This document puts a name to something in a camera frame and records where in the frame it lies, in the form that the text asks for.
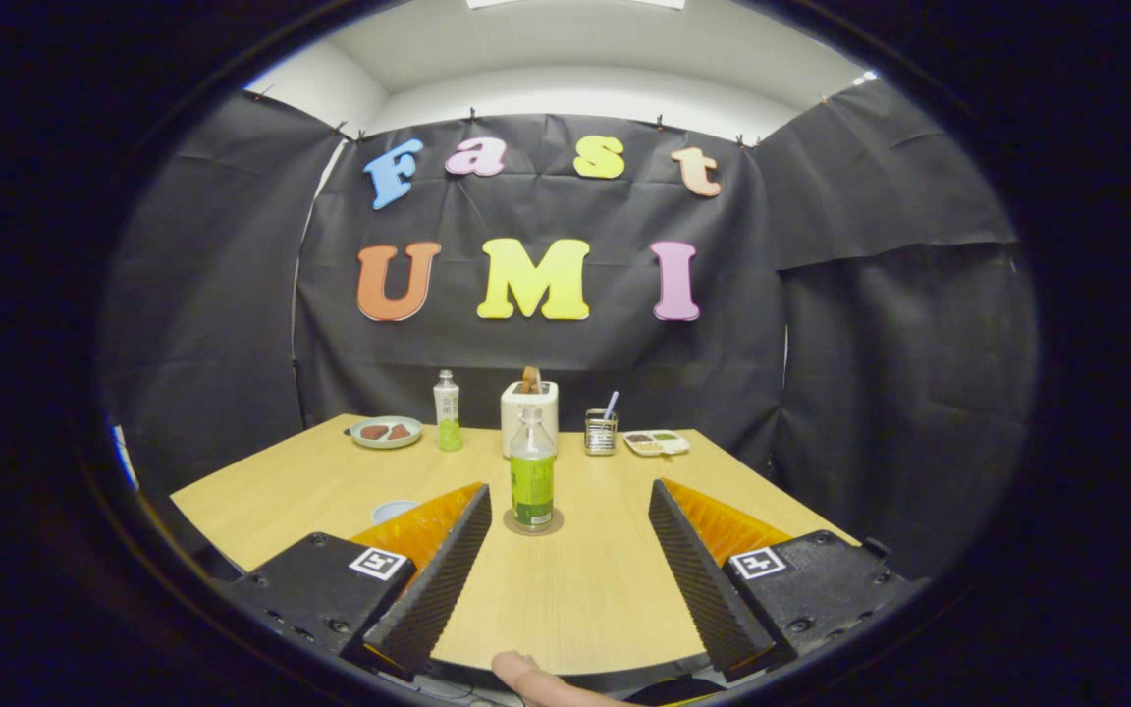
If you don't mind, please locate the small green and white bottle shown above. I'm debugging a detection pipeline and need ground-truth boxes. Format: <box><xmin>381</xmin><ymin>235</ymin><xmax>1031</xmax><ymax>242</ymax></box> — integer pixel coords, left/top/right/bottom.
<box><xmin>433</xmin><ymin>369</ymin><xmax>463</xmax><ymax>453</ymax></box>

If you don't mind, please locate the green label juice bottle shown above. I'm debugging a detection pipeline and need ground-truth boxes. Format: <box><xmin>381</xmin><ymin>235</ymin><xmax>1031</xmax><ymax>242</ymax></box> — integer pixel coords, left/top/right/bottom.
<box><xmin>510</xmin><ymin>407</ymin><xmax>559</xmax><ymax>529</ymax></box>

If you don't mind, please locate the ceiling light panel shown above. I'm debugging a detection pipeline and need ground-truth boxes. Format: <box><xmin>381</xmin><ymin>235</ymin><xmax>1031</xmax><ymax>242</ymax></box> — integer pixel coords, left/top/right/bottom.
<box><xmin>467</xmin><ymin>0</ymin><xmax>686</xmax><ymax>11</ymax></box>

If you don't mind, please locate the white divided tray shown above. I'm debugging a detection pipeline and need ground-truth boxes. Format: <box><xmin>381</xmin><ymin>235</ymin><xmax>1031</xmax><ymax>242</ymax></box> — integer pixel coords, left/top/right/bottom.
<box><xmin>622</xmin><ymin>430</ymin><xmax>691</xmax><ymax>458</ymax></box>

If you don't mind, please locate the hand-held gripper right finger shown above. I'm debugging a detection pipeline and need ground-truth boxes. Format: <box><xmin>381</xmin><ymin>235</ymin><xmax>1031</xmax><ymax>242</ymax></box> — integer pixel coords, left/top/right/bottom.
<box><xmin>648</xmin><ymin>478</ymin><xmax>920</xmax><ymax>680</ymax></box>

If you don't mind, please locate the white toaster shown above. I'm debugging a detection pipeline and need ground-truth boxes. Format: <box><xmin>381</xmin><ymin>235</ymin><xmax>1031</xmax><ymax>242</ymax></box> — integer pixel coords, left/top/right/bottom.
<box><xmin>500</xmin><ymin>380</ymin><xmax>560</xmax><ymax>460</ymax></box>

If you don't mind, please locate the metal wire holder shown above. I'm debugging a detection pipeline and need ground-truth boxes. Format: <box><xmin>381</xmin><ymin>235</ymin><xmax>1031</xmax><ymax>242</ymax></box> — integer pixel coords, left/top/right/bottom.
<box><xmin>584</xmin><ymin>408</ymin><xmax>618</xmax><ymax>457</ymax></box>

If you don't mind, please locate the pale green plate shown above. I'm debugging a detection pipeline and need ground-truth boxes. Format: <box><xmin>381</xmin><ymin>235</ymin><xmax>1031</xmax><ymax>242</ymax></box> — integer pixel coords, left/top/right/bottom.
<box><xmin>349</xmin><ymin>415</ymin><xmax>424</xmax><ymax>450</ymax></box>

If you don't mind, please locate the round brown coaster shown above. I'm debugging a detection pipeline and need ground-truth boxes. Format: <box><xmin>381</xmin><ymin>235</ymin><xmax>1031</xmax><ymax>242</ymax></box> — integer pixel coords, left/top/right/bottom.
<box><xmin>504</xmin><ymin>507</ymin><xmax>565</xmax><ymax>537</ymax></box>

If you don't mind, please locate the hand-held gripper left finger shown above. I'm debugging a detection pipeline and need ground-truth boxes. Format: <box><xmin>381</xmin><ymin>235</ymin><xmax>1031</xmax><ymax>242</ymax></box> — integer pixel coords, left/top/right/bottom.
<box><xmin>222</xmin><ymin>481</ymin><xmax>494</xmax><ymax>680</ymax></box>

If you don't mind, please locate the wooden table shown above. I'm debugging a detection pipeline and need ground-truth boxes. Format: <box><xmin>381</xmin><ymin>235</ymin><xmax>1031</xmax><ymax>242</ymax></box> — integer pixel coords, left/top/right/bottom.
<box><xmin>171</xmin><ymin>413</ymin><xmax>861</xmax><ymax>677</ymax></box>

